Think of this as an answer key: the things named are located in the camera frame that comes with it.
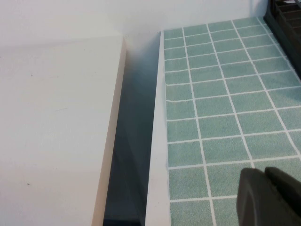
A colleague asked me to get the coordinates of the black wire dish rack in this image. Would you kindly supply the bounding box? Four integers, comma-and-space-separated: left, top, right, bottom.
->
268, 0, 278, 17

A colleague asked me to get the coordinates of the green checked tablecloth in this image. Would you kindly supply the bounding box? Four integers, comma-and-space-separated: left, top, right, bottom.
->
159, 16, 301, 226

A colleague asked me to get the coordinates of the white side cabinet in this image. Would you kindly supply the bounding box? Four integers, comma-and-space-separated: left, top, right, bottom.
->
0, 34, 127, 226

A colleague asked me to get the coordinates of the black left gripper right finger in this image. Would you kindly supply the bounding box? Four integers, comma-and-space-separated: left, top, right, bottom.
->
264, 166, 301, 211

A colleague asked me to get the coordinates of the black plastic crate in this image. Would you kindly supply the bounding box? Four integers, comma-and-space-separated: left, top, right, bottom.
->
262, 0, 301, 80

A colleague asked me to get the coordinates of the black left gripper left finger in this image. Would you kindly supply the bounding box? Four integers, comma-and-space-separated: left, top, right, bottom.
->
236, 167, 301, 226

